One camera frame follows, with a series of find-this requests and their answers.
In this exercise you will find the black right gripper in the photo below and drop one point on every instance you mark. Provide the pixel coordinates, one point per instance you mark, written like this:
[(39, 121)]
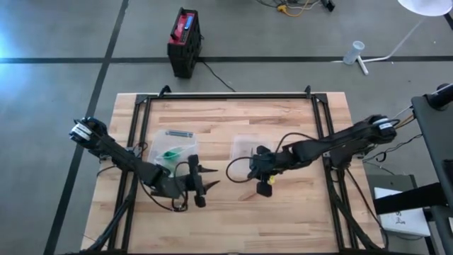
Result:
[(263, 164)]

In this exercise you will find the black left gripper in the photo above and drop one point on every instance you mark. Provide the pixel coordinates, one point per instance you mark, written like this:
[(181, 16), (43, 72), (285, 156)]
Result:
[(194, 180)]

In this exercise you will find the light green bandage strip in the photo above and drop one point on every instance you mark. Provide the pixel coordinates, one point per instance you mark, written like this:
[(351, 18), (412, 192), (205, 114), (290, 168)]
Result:
[(175, 153)]

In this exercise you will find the clear plastic bin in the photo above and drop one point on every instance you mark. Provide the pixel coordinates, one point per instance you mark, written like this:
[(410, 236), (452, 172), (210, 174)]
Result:
[(159, 141)]

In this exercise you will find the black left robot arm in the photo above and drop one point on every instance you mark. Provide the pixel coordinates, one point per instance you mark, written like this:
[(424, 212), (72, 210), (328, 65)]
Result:
[(117, 154)]

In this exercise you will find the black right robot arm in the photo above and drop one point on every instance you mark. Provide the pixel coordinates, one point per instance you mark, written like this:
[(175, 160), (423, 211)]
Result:
[(336, 141)]

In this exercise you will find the red and black battery crate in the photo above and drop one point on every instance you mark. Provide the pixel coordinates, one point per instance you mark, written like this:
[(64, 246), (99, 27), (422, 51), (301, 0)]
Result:
[(184, 53)]

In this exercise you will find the dark grey flat box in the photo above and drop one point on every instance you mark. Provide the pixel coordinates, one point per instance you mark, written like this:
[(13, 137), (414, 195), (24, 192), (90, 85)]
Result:
[(389, 180)]

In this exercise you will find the white cardboard box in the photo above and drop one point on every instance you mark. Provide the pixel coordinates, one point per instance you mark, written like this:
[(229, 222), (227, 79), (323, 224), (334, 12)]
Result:
[(403, 219)]

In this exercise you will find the black power plug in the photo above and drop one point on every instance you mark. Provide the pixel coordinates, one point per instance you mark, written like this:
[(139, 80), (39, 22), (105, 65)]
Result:
[(328, 5)]

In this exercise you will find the dark grey cart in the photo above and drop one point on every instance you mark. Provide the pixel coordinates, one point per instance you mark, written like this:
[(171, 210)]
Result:
[(435, 134)]

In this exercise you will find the white floor lamp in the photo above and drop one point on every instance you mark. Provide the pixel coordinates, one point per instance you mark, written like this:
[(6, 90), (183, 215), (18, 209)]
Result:
[(424, 7)]

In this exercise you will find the black aluminium table frame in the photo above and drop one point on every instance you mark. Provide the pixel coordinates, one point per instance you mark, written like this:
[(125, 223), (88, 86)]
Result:
[(230, 96)]

